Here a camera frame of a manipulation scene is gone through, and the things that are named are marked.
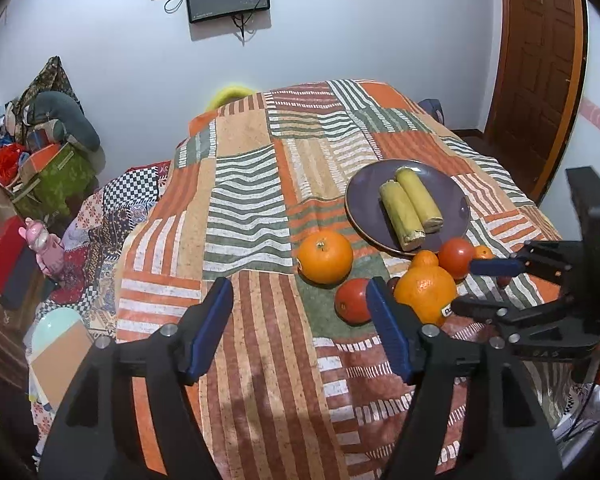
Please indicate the pink toy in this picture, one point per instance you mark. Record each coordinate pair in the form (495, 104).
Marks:
(42, 247)

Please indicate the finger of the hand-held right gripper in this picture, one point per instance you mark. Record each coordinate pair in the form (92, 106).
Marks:
(480, 306)
(495, 265)

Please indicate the yellow corn cob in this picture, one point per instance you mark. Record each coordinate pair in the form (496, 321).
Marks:
(400, 215)
(421, 200)

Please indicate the dark floral cloth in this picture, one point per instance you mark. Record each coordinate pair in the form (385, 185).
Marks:
(50, 77)

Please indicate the red plastic bag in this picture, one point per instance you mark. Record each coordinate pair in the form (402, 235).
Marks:
(5, 162)

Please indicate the knobby orange with sticker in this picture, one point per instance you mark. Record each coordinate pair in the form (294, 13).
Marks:
(422, 290)

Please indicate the orange cardboard box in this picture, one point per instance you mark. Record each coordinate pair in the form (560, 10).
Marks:
(40, 160)

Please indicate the small mandarin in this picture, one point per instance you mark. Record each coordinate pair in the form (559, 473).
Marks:
(482, 251)

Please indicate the brown cardboard sheet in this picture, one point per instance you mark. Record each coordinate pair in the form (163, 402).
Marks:
(60, 365)

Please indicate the red box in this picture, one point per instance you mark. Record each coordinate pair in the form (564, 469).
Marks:
(0, 260)

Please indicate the mint green round lid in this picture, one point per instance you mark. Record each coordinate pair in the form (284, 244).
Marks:
(55, 322)

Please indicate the purple plate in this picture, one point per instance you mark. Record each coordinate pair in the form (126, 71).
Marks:
(365, 200)

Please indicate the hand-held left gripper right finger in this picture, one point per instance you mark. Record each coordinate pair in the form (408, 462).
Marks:
(387, 325)

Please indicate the round smooth orange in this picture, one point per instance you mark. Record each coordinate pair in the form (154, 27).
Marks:
(325, 257)

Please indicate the green patterned box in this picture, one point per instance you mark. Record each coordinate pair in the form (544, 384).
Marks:
(62, 180)

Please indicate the grey purple bag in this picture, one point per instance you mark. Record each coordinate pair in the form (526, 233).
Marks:
(432, 109)

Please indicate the red tomato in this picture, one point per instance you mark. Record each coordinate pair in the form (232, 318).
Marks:
(456, 257)
(352, 301)

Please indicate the small dark red fruit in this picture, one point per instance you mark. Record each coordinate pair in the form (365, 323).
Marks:
(393, 284)
(503, 281)

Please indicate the striped patchwork blanket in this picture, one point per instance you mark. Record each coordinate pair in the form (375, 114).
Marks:
(260, 185)

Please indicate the brown wooden door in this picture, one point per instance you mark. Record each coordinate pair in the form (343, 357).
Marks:
(530, 60)

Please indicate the grey plush pillow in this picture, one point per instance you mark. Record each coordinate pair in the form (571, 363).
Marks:
(67, 115)

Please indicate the checked patterned quilt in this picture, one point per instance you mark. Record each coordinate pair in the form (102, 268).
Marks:
(130, 185)

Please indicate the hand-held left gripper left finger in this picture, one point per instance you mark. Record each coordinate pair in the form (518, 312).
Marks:
(215, 320)

